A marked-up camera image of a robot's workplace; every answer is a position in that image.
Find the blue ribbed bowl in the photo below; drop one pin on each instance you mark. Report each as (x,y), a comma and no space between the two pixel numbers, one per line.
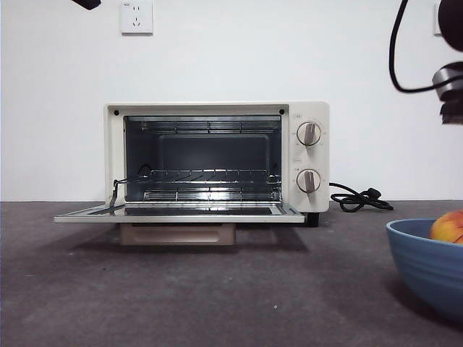
(427,267)

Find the red yellow apple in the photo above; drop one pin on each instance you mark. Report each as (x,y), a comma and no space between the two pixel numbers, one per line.
(448,226)

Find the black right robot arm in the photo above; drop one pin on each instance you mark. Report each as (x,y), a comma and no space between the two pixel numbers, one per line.
(452,21)

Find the cream oven timer knob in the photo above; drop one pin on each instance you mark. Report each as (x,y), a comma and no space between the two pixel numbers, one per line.
(309,180)

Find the cream oven temperature knob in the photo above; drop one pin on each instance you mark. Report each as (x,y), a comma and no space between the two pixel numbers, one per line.
(309,134)

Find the cream Toshiba toaster oven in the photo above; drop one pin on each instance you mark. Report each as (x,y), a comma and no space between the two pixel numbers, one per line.
(311,108)

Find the white wall socket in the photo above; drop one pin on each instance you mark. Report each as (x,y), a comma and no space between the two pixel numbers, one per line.
(136,18)
(437,25)

